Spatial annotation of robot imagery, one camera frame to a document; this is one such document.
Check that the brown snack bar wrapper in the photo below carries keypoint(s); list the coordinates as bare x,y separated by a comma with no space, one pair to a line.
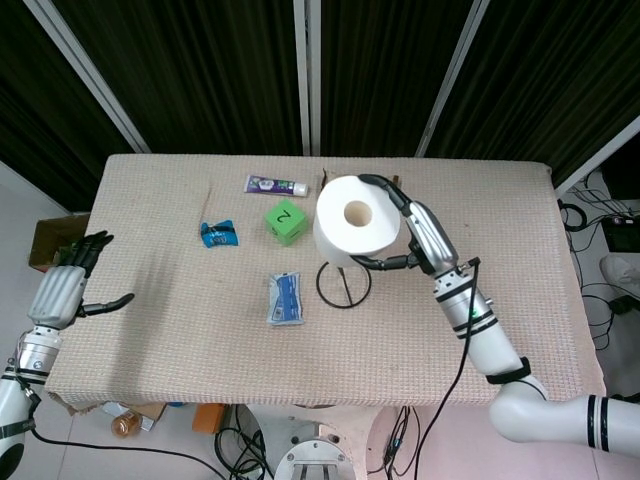
326,177

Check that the beige woven table cloth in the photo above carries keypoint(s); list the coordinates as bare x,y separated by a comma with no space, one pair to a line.
200,350

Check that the orange box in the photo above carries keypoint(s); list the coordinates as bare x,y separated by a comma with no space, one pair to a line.
210,418

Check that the white sneaker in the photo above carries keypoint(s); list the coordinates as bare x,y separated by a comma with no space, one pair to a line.
622,272

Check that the blue white tissue pack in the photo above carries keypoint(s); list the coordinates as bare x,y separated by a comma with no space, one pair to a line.
286,299

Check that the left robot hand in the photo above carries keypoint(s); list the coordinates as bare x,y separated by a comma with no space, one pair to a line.
62,290

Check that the purple white toothpaste tube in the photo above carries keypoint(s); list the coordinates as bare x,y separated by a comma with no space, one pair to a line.
275,185

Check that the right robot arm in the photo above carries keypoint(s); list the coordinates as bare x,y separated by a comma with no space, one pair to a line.
510,370

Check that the white toilet paper roll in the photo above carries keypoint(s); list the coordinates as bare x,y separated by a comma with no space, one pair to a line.
357,220

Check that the orange drink bottle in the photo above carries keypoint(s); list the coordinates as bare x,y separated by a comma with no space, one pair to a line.
125,424

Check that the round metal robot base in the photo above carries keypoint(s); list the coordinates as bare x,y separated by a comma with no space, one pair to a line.
314,457

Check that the white partition frame post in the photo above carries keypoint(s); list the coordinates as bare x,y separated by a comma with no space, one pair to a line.
452,75
306,75
90,75
597,155

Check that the blue crumpled snack packet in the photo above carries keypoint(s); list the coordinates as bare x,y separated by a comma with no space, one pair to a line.
219,234

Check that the green number cube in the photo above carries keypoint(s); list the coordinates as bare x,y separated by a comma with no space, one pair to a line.
285,222

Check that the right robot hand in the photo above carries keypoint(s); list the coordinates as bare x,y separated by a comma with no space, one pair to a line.
425,235

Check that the brown cardboard box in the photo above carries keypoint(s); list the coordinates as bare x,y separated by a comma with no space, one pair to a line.
47,240

